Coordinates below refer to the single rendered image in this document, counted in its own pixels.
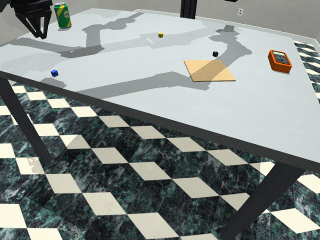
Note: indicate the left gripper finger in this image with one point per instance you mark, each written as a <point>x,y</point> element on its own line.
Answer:
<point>33,20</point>
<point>22,18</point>

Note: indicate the blue die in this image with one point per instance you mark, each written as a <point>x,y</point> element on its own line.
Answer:
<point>54,73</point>

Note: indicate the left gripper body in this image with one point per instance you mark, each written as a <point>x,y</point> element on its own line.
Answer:
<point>32,8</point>

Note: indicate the green and yellow drink can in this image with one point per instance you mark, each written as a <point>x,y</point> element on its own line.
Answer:
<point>62,15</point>

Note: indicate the tan mat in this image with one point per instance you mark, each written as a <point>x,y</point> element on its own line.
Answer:
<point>208,71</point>

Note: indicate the orange multimeter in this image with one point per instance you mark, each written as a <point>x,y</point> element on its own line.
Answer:
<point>279,61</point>

